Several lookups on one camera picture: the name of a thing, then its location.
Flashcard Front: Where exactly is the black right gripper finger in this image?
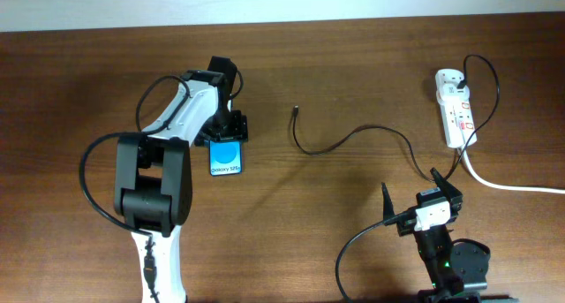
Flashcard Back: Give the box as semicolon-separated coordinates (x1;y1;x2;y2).
381;182;395;220
430;168;462;197

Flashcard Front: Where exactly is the black USB charging cable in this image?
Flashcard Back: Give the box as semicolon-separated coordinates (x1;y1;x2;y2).
290;54;501;183

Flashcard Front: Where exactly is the blue Galaxy smartphone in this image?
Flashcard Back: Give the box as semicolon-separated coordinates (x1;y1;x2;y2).
209;141;243;176

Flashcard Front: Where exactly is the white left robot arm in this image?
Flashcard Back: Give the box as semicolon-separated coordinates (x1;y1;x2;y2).
114;68;247;302

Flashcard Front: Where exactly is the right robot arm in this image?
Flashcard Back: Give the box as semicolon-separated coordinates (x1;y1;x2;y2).
381;169;491;302

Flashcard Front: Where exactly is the white charger plug adapter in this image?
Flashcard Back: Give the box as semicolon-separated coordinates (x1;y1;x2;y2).
436;80;470;105

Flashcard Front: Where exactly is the white power strip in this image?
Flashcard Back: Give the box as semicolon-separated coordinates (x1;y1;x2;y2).
434;68;478;149

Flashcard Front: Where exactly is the white power strip cord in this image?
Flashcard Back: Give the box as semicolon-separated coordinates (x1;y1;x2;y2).
458;125;565;195

